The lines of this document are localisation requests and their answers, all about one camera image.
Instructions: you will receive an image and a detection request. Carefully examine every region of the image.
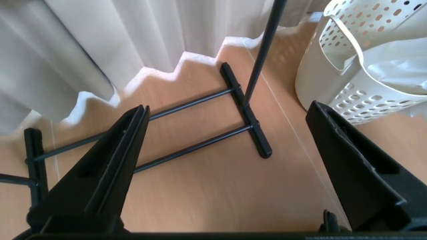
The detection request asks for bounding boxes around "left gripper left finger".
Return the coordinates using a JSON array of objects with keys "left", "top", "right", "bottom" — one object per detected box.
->
[{"left": 26, "top": 105, "right": 151, "bottom": 234}]

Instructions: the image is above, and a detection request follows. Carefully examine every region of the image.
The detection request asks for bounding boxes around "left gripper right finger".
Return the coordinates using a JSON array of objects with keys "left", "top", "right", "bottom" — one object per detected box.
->
[{"left": 306, "top": 100, "right": 427, "bottom": 233}]

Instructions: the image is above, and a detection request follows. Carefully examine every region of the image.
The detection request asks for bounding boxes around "white garment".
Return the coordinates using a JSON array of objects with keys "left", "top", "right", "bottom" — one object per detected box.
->
[{"left": 363, "top": 36, "right": 427, "bottom": 117}]

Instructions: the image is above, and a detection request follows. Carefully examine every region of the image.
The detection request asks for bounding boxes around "white laundry basket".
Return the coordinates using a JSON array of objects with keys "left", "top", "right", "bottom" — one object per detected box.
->
[{"left": 295, "top": 0, "right": 427, "bottom": 126}]

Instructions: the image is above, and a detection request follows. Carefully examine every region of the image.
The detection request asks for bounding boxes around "black clothes rack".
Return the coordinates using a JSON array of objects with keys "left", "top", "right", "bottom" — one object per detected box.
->
[{"left": 0, "top": 0, "right": 288, "bottom": 214}]

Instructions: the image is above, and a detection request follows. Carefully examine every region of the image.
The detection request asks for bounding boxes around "beige curtain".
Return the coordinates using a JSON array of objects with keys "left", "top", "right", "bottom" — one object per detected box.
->
[{"left": 0, "top": 0, "right": 331, "bottom": 136}]

